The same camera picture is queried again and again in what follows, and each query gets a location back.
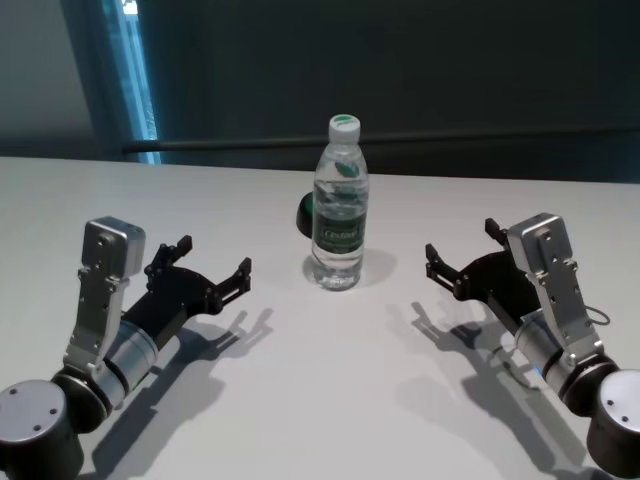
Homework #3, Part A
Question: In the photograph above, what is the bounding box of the green YES button black base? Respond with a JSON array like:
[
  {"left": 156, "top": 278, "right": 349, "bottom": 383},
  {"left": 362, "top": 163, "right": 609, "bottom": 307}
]
[{"left": 294, "top": 193, "right": 317, "bottom": 238}]

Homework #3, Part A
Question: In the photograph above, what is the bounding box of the grey horizontal rail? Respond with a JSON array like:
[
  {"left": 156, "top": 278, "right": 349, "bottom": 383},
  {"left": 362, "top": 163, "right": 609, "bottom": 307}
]
[{"left": 122, "top": 131, "right": 640, "bottom": 152}]

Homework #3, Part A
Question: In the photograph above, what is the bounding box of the clear Cestbon water bottle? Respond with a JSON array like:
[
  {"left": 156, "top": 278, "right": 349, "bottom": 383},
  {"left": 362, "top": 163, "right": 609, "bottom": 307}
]
[{"left": 303, "top": 113, "right": 370, "bottom": 292}]

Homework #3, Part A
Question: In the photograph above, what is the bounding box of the thin right arm cable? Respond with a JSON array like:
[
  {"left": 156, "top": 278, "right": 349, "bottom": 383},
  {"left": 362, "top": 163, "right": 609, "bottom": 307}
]
[{"left": 583, "top": 305, "right": 612, "bottom": 327}]

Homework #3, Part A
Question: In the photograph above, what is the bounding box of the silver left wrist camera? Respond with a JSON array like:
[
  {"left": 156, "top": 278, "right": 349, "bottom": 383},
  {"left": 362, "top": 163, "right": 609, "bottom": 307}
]
[{"left": 63, "top": 215, "right": 147, "bottom": 374}]

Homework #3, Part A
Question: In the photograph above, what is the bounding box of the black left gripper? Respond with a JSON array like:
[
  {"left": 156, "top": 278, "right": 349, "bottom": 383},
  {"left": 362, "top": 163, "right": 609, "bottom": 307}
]
[{"left": 121, "top": 233, "right": 253, "bottom": 352}]

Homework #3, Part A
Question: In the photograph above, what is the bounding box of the narrow bright window strip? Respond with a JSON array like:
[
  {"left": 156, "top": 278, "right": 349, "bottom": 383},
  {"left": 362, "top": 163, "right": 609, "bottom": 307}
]
[{"left": 102, "top": 0, "right": 164, "bottom": 166}]

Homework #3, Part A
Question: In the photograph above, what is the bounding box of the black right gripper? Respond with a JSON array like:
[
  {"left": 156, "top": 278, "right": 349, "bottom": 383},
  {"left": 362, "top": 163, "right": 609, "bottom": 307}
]
[{"left": 424, "top": 217, "right": 544, "bottom": 335}]

